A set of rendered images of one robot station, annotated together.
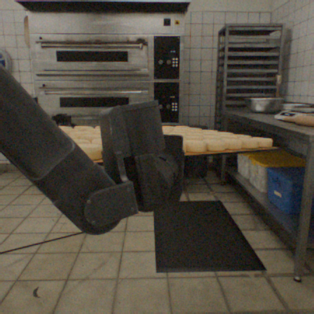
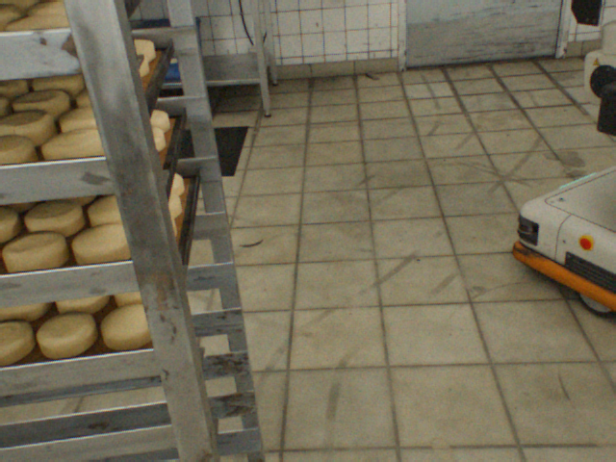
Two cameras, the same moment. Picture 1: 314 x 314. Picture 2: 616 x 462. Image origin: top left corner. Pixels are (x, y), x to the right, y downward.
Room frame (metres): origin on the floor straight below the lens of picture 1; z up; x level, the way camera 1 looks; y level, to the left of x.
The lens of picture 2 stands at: (0.95, 2.91, 1.33)
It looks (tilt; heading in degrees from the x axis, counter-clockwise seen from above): 30 degrees down; 276
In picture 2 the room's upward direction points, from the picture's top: 5 degrees counter-clockwise
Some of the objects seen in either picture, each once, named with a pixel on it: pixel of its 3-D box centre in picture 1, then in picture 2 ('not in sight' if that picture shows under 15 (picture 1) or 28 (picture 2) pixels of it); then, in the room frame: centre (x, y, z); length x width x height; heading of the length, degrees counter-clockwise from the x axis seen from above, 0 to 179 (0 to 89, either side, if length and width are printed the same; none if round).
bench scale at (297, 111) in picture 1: (305, 115); not in sight; (2.17, -1.09, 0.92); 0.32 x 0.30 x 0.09; 99
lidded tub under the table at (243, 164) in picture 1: (261, 162); not in sight; (3.00, -1.09, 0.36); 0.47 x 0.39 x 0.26; 90
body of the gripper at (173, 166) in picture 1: (157, 171); not in sight; (0.40, 0.00, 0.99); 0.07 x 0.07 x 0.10; 80
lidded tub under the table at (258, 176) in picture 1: (277, 172); not in sight; (2.60, -1.10, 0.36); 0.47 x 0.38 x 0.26; 92
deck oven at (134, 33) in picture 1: (113, 99); not in sight; (3.41, 0.50, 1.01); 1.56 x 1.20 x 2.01; 92
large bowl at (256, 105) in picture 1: (263, 105); not in sight; (3.00, -1.07, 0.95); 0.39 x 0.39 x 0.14
